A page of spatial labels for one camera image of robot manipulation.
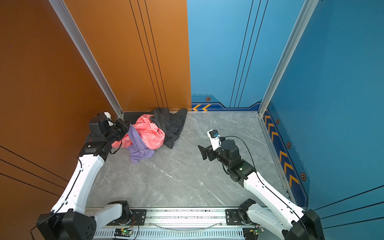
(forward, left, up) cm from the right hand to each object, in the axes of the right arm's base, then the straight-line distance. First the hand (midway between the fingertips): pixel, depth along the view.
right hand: (205, 142), depth 76 cm
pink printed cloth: (+7, +30, -5) cm, 31 cm away
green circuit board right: (-35, -23, -23) cm, 48 cm away
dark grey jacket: (+24, +22, -12) cm, 35 cm away
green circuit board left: (-36, +40, -23) cm, 59 cm away
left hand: (+9, +38, +9) cm, 40 cm away
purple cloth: (+5, +42, -17) cm, 45 cm away
